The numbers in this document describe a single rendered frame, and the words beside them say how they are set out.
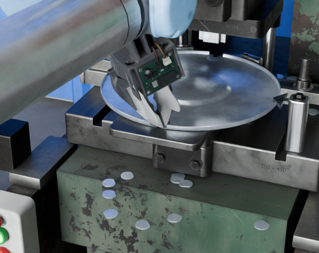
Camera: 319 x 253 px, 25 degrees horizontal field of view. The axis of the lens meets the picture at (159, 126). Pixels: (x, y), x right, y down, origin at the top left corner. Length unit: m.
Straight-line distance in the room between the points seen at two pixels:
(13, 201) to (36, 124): 1.58
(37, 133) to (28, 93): 2.11
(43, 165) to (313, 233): 0.46
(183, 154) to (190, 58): 0.20
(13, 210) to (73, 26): 0.58
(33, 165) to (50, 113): 1.59
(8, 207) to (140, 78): 0.36
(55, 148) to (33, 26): 0.70
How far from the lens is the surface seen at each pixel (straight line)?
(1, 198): 1.21
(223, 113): 1.11
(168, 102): 1.04
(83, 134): 1.29
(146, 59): 0.93
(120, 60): 0.95
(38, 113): 2.85
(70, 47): 0.63
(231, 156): 1.20
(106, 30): 0.67
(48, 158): 1.28
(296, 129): 1.15
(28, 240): 1.22
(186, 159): 1.19
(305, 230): 1.11
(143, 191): 1.18
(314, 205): 1.17
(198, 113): 1.11
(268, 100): 1.16
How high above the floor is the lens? 1.29
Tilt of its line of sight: 28 degrees down
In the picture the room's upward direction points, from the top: straight up
